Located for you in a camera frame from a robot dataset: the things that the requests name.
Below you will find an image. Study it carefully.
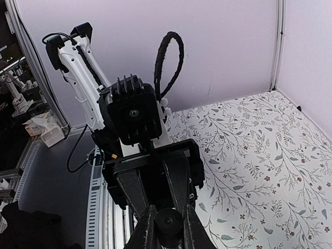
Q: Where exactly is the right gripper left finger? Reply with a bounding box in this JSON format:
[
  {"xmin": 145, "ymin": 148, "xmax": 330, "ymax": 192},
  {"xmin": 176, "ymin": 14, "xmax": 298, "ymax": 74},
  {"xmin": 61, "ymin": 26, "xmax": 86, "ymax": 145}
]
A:
[{"xmin": 124, "ymin": 205, "xmax": 160, "ymax": 249}]

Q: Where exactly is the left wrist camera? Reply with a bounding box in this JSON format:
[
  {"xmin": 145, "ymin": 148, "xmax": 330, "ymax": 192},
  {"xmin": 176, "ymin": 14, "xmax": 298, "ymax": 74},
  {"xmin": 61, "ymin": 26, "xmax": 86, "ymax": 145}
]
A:
[{"xmin": 99, "ymin": 75, "xmax": 171, "ymax": 157}]

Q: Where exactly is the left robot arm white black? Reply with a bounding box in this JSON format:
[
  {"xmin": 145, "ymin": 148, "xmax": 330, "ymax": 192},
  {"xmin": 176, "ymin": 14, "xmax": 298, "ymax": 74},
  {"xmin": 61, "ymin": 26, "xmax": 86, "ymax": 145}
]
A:
[{"xmin": 42, "ymin": 22, "xmax": 204, "ymax": 216}]

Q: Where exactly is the black sleeved forearm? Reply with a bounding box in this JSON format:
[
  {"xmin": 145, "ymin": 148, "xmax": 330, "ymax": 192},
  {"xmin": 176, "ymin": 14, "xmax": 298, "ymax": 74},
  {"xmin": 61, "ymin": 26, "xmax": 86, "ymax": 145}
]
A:
[{"xmin": 1, "ymin": 201, "xmax": 82, "ymax": 248}]

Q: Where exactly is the front aluminium rail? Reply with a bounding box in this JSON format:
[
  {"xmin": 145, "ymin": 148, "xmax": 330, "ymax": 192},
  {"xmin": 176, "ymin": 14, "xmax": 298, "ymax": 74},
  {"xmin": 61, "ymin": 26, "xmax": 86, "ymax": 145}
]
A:
[{"xmin": 85, "ymin": 147, "xmax": 134, "ymax": 248}]

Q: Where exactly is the white cardboard box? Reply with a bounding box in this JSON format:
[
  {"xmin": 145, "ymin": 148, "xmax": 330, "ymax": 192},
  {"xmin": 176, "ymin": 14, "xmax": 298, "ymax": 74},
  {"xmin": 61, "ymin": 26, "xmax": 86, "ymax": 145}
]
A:
[{"xmin": 40, "ymin": 123, "xmax": 64, "ymax": 148}]

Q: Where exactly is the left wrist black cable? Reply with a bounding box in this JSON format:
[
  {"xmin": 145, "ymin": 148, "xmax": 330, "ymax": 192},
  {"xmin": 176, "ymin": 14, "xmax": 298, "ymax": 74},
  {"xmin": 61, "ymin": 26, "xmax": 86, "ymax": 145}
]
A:
[{"xmin": 153, "ymin": 31, "xmax": 185, "ymax": 101}]

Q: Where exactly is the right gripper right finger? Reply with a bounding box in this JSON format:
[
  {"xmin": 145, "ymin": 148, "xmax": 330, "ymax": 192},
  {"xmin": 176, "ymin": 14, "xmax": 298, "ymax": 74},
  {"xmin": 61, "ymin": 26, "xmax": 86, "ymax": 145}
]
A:
[{"xmin": 183, "ymin": 204, "xmax": 216, "ymax": 249}]

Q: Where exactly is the left aluminium frame post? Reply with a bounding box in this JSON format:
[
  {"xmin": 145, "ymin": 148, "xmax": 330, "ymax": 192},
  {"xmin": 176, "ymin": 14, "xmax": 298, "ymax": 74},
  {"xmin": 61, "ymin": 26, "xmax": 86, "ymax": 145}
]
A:
[{"xmin": 269, "ymin": 0, "xmax": 286, "ymax": 91}]

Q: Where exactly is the floral patterned table mat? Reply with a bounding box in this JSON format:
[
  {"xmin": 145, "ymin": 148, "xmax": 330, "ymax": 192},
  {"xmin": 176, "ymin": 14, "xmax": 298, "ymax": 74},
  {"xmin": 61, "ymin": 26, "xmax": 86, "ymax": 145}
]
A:
[{"xmin": 166, "ymin": 91, "xmax": 331, "ymax": 248}]

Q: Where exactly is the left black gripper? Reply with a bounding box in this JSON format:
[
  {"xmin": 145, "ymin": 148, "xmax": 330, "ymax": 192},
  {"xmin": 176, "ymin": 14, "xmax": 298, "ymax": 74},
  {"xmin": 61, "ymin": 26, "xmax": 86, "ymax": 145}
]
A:
[{"xmin": 102, "ymin": 139, "xmax": 205, "ymax": 217}]

